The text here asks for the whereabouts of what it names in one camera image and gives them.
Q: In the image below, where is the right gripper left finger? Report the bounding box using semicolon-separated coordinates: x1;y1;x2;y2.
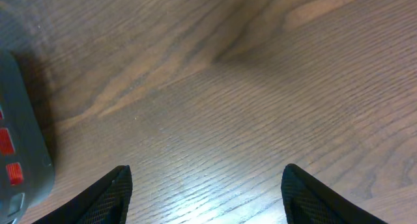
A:
35;165;133;224

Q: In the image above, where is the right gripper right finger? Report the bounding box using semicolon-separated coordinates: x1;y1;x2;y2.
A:
281;163;386;224

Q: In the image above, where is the orange pasta packet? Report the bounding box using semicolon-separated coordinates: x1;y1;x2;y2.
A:
1;109;25;187

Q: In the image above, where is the grey plastic basket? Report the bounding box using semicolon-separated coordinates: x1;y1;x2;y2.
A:
1;50;55;223

